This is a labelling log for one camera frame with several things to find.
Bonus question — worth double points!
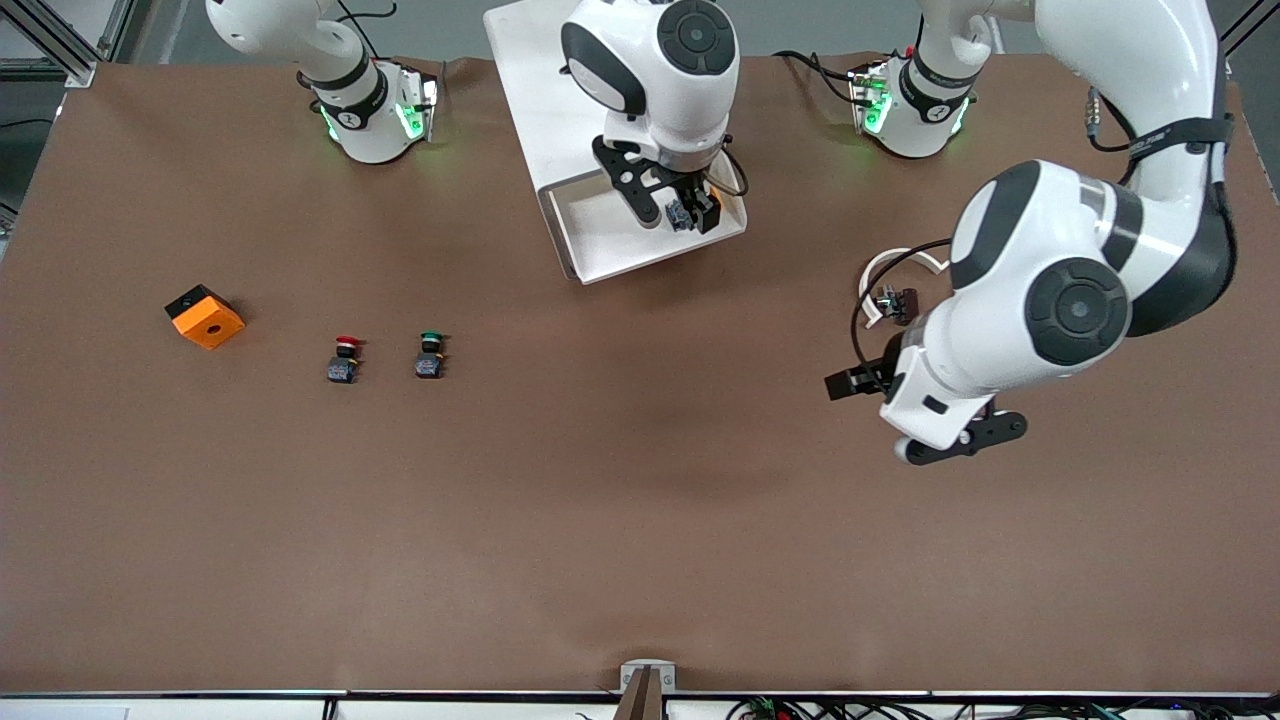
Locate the yellow push button switch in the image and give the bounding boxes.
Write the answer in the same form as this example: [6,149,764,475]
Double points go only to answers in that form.
[666,183,723,233]

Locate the white plastic drawer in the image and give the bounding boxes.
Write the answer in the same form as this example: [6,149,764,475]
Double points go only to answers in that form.
[540,175,749,286]

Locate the white drawer cabinet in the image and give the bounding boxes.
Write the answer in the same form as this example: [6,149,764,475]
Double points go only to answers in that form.
[484,0,731,196]

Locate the orange and black button box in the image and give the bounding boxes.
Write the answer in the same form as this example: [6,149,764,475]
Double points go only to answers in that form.
[164,284,246,351]

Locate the brown electrical component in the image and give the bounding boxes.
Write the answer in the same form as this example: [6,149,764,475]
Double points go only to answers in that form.
[875,285,921,328]

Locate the white curved plastic part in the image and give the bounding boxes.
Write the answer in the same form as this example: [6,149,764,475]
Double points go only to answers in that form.
[858,247,951,331]

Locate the brown table cover mat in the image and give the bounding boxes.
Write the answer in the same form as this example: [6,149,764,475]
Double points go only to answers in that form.
[0,50,1280,696]

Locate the grey metal bracket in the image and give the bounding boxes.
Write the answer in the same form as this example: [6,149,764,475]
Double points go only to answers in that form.
[619,660,677,694]

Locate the aluminium frame profiles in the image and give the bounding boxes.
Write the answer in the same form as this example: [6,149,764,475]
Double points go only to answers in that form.
[0,0,151,89]

